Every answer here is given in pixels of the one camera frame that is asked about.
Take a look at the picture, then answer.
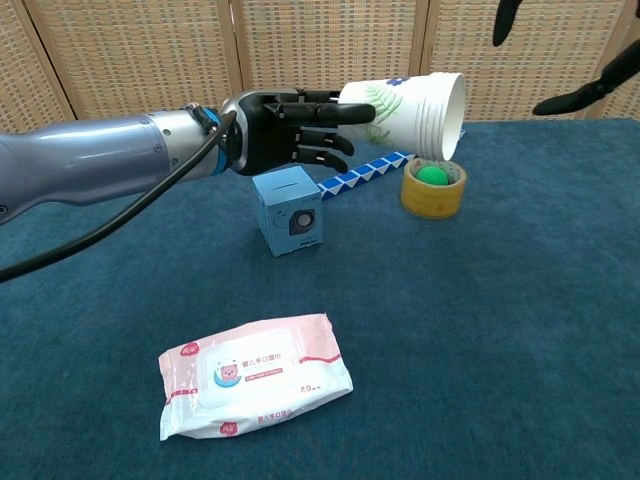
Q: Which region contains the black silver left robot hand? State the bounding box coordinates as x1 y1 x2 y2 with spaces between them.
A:
219 88 377 177

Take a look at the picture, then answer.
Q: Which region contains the green ball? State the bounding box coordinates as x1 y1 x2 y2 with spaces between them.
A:
416 166 449 185

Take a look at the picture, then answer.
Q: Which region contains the light blue cardboard box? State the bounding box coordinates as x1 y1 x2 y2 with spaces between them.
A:
251 167 322 258

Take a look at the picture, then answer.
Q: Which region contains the white floral paper cup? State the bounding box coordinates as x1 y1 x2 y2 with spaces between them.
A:
338 72 466 162

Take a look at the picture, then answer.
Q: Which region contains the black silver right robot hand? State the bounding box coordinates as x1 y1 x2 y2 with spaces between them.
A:
492 0 640 117

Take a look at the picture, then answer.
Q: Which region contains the yellow packing tape roll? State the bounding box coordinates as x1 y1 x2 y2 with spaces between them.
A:
400 157 469 220

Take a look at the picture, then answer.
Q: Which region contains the pink white wet wipes pack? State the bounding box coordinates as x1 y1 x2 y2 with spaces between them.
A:
158 313 355 442

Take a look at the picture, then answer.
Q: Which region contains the dark blue table carpet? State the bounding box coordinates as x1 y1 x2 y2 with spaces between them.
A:
0 118 640 480

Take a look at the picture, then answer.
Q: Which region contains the blue white snake cube puzzle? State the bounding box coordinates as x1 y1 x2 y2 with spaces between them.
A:
318 150 416 202

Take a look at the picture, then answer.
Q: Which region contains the woven bamboo folding screen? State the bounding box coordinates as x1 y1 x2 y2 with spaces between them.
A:
0 0 640 136

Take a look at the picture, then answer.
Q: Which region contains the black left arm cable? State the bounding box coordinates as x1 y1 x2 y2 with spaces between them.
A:
0 107 238 284

